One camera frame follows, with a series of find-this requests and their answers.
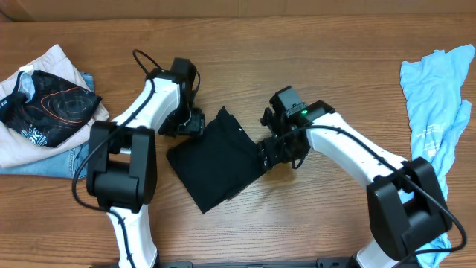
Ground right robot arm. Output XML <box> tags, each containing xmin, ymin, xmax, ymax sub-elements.
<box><xmin>257</xmin><ymin>86</ymin><xmax>453</xmax><ymax>267</ymax></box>

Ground light blue t-shirt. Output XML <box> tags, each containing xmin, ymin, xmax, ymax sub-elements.
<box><xmin>399</xmin><ymin>43</ymin><xmax>476</xmax><ymax>268</ymax></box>

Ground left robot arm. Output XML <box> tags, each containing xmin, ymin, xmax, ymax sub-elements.
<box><xmin>86</xmin><ymin>58</ymin><xmax>205</xmax><ymax>267</ymax></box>

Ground black cable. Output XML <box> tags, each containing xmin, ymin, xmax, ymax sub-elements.
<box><xmin>71</xmin><ymin>48</ymin><xmax>202</xmax><ymax>268</ymax></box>
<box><xmin>274</xmin><ymin>124</ymin><xmax>468</xmax><ymax>268</ymax></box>

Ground right black cable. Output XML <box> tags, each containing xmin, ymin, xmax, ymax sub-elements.
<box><xmin>274</xmin><ymin>124</ymin><xmax>468</xmax><ymax>268</ymax></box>

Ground beige folded garment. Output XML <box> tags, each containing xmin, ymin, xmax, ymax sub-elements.
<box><xmin>1</xmin><ymin>44</ymin><xmax>109</xmax><ymax>168</ymax></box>

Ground black patterned folded shirt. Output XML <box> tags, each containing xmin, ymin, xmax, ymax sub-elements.
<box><xmin>1</xmin><ymin>70</ymin><xmax>101</xmax><ymax>147</ymax></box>

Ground black t-shirt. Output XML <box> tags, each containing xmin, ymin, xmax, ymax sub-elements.
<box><xmin>167</xmin><ymin>108</ymin><xmax>264</xmax><ymax>214</ymax></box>

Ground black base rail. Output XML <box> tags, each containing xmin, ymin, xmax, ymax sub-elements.
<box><xmin>154</xmin><ymin>258</ymin><xmax>357</xmax><ymax>268</ymax></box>

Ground blue denim jeans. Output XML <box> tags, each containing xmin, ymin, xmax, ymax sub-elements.
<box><xmin>1</xmin><ymin>76</ymin><xmax>88</xmax><ymax>178</ymax></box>

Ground left black cable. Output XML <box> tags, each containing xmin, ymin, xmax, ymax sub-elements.
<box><xmin>71</xmin><ymin>48</ymin><xmax>202</xmax><ymax>268</ymax></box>

